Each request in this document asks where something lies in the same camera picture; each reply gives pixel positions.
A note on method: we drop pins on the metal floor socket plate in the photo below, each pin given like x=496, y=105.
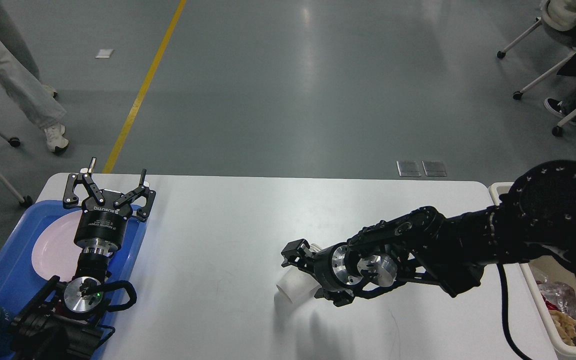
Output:
x=408, y=169

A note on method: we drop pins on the pink plate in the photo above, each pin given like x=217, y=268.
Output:
x=56, y=252

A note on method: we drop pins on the brown paper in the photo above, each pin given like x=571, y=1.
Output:
x=565, y=326

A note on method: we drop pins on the crushed red can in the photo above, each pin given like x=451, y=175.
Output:
x=555, y=303

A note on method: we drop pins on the white paper cups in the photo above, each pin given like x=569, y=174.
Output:
x=295, y=285

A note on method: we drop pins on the white office chair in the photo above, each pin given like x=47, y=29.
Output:
x=548, y=35

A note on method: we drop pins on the person in grey trousers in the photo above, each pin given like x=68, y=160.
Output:
x=21, y=80

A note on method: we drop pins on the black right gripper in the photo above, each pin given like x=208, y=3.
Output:
x=328, y=266

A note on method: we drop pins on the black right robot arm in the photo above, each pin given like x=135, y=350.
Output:
x=536, y=218

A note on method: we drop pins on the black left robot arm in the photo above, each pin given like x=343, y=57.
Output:
x=62, y=321

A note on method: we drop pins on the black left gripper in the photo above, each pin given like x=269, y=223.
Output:
x=102, y=225

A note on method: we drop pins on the foil ball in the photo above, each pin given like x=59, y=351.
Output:
x=548, y=287

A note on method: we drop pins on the black sneaker at right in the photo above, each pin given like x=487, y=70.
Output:
x=556, y=107

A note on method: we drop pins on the beige plastic bin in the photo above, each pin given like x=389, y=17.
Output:
x=556, y=272

